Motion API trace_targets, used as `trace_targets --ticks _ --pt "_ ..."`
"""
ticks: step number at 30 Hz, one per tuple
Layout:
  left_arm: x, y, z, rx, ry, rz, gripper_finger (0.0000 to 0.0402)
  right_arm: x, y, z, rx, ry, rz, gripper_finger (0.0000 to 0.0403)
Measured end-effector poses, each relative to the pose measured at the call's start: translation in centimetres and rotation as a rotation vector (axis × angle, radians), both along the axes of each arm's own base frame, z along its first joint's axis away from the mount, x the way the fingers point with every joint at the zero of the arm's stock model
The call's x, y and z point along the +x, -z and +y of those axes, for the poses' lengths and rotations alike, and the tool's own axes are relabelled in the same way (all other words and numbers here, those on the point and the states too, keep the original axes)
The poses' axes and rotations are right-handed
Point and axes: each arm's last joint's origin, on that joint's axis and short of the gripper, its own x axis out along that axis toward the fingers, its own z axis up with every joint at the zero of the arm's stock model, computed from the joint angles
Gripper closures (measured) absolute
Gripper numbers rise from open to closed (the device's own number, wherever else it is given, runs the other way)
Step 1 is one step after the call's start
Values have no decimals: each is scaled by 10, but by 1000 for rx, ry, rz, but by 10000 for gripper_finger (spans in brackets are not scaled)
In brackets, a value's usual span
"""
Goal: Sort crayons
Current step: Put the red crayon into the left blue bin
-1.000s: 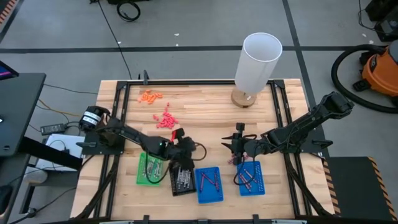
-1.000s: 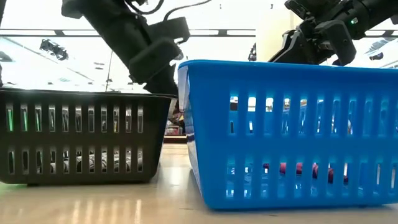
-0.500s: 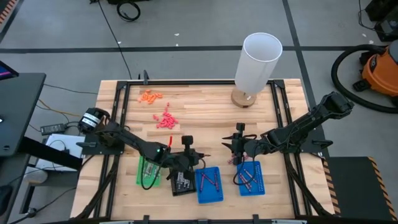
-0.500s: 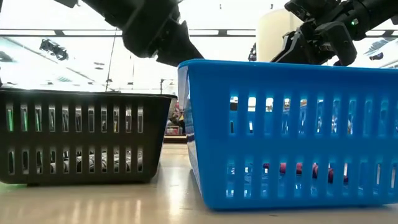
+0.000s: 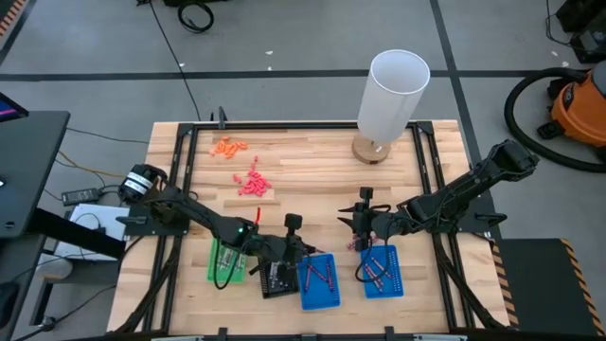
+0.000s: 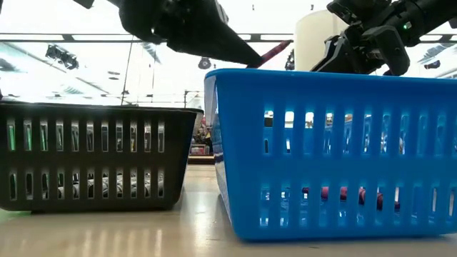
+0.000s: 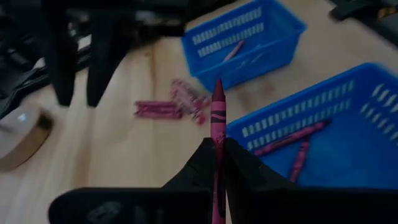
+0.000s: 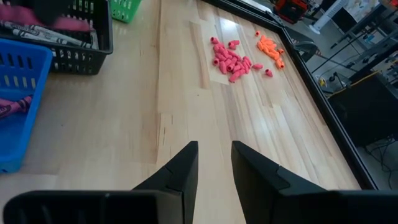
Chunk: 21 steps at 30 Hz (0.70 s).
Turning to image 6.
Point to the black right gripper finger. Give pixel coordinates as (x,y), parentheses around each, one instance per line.
(335,57)

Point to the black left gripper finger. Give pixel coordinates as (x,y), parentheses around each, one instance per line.
(221,44)

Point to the blue plastic basket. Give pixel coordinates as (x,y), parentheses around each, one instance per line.
(321,89)

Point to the black plastic basket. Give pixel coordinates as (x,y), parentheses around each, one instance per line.
(89,160)

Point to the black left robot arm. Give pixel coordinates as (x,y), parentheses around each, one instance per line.
(84,3)

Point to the dark round ceiling fixture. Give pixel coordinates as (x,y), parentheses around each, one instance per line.
(204,64)

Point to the white shade wooden base lamp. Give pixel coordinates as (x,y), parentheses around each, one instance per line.
(310,43)

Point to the small black background object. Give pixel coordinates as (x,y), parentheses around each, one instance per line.
(290,61)

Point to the black overhead beam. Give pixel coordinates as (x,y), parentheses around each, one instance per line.
(68,37)

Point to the background shelf with goods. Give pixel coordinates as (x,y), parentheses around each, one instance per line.
(201,139)

